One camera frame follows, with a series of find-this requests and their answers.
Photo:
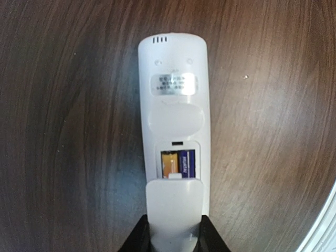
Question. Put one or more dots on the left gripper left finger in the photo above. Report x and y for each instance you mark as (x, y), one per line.
(139, 238)

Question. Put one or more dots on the orange AA battery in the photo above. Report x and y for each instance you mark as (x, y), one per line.
(170, 163)

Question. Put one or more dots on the white remote control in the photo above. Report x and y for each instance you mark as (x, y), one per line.
(175, 105)

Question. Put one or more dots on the curved aluminium front rail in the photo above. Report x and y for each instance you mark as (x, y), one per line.
(321, 236)

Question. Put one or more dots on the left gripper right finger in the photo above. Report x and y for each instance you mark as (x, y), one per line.
(209, 239)

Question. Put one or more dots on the white battery cover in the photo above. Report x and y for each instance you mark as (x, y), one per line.
(174, 209)

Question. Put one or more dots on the small purple object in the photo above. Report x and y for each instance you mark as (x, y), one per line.
(187, 163)

